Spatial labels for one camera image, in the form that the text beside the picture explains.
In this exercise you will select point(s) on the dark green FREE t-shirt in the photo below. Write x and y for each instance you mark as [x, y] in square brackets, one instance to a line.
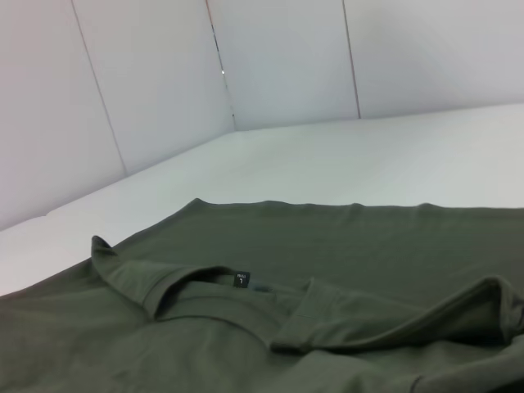
[327, 327]

